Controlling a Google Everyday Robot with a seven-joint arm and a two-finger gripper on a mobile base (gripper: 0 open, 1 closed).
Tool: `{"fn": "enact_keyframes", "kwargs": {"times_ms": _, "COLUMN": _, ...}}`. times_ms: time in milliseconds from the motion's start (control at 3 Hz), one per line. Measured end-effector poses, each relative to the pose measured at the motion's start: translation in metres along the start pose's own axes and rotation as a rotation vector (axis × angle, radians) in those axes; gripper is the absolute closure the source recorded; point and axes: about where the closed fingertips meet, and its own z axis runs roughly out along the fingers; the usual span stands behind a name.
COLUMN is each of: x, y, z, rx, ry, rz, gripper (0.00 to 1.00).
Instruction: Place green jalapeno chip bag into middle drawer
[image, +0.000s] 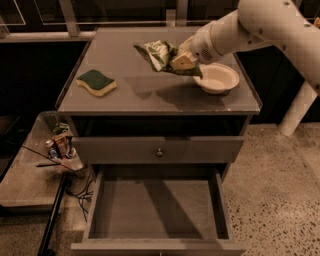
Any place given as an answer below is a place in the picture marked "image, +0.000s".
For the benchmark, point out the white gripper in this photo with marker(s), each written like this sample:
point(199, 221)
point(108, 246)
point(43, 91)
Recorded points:
point(200, 47)

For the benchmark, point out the green jalapeno chip bag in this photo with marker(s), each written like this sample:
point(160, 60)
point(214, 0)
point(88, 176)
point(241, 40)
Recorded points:
point(159, 53)

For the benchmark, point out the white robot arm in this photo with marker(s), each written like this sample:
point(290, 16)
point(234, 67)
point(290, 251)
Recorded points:
point(307, 62)

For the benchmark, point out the grey drawer cabinet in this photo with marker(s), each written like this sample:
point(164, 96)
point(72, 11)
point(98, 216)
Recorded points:
point(150, 104)

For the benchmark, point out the round metal drawer knob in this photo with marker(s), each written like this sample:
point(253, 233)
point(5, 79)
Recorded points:
point(159, 153)

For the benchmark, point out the closed top drawer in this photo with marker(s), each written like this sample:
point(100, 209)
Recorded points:
point(142, 150)

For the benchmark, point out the open middle drawer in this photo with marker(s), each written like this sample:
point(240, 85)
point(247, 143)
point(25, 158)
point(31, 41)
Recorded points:
point(159, 210)

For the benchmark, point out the white paper bowl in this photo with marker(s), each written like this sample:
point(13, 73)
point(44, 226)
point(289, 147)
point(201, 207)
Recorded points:
point(217, 78)

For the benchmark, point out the metal window railing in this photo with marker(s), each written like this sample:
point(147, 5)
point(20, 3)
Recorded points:
point(71, 20)

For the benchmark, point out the green yellow sponge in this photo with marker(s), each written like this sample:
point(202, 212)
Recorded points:
point(96, 83)

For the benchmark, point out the black stand pole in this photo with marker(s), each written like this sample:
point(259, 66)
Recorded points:
point(46, 238)

